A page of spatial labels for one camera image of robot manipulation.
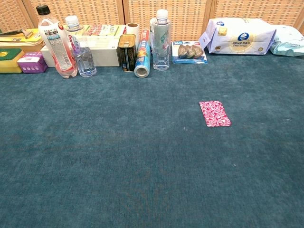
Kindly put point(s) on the pink patterned square tile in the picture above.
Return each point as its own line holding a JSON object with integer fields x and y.
{"x": 215, "y": 114}

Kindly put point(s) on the teal table mat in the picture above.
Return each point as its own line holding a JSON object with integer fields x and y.
{"x": 118, "y": 142}

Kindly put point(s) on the blue plastic wrap roll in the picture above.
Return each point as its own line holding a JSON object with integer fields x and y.
{"x": 142, "y": 54}

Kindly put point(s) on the black and gold tin can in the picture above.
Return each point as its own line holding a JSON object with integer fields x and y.
{"x": 127, "y": 57}

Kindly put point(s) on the tall clear bottle white cap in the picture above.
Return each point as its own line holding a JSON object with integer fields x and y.
{"x": 161, "y": 42}

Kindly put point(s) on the blue blister pack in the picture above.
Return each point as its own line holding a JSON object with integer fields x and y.
{"x": 190, "y": 52}

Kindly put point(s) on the long white box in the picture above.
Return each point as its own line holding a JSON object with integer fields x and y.
{"x": 107, "y": 55}

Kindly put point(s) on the small water bottle purple label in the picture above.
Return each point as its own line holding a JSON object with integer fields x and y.
{"x": 85, "y": 64}

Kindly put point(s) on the white paper roll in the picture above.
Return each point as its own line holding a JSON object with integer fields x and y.
{"x": 133, "y": 29}

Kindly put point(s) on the woven folding screen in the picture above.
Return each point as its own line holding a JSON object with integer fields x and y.
{"x": 185, "y": 19}

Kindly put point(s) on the pink drink bottle black cap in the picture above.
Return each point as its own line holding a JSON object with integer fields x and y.
{"x": 59, "y": 54}

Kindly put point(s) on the white tissue pack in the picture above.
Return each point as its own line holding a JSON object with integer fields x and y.
{"x": 237, "y": 38}

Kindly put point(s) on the small purple box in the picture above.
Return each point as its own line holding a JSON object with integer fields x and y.
{"x": 33, "y": 65}

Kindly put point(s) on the flat brown cardboard box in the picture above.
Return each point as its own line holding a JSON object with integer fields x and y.
{"x": 31, "y": 48}

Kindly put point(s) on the green and yellow scouring sponge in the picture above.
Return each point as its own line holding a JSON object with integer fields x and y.
{"x": 9, "y": 64}

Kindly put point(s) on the light blue wet wipes pack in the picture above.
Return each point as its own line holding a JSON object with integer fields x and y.
{"x": 289, "y": 45}

